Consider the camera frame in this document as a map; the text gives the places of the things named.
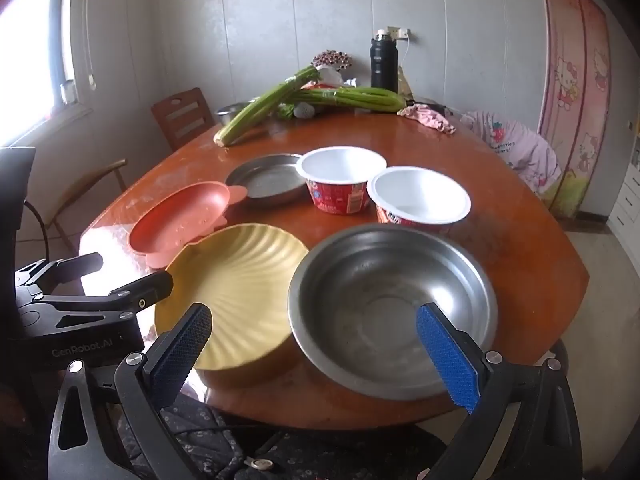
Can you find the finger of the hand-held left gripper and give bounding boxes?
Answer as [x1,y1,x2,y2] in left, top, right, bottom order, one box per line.
[15,252,104,287]
[17,272,174,333]

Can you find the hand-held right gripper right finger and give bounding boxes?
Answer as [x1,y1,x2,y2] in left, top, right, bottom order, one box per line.
[416,302,583,480]

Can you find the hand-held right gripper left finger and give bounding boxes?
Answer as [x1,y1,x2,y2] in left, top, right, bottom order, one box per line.
[47,302,213,480]

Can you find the pink plastic plate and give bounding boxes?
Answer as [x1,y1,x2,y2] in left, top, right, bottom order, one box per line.
[129,183,247,267]

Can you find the yellow shell-shaped plate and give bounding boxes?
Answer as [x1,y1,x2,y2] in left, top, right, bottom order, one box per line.
[154,222,311,388]

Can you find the large steel bowl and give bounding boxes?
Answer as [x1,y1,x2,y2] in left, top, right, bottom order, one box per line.
[287,224,500,401]

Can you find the red and white paper bowl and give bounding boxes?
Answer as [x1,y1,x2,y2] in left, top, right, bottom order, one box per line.
[366,166,472,233]
[296,146,388,215]

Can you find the shallow steel plate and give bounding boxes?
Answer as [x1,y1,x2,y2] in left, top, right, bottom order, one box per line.
[225,153,308,208]

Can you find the light wooden armchair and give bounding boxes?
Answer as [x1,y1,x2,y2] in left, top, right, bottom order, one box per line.
[25,159,128,256]

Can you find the brown wooden slatted chair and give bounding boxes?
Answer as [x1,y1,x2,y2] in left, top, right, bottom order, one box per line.
[151,87,217,152]

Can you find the small steel bowl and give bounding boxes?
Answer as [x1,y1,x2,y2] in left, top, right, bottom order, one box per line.
[215,101,253,126]

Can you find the long celery stalk bunch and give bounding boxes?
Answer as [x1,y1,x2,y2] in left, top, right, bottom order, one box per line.
[214,66,321,147]

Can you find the window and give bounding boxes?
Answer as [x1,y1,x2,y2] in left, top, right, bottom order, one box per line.
[0,0,76,146]

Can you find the pink strawberry print jacket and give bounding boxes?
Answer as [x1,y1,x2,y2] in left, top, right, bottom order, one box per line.
[459,110,563,196]

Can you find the white cabinet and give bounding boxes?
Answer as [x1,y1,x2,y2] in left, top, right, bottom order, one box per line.
[607,120,640,246]

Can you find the pink patterned cloth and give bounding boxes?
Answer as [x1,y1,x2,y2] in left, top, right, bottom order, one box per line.
[397,102,457,135]

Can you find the wrapped celery bunch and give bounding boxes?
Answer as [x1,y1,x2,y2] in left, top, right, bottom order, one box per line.
[287,86,407,113]

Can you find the black thermos bottle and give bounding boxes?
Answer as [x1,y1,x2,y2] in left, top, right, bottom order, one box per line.
[370,30,399,93]

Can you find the pink cartoon curtain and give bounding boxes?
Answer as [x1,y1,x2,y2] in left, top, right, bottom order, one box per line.
[537,0,628,218]

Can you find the dried flower bouquet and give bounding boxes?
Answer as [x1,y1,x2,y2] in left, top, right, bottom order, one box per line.
[312,50,352,86]

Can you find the white blind cord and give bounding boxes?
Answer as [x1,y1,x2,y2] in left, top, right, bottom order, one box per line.
[85,0,99,92]

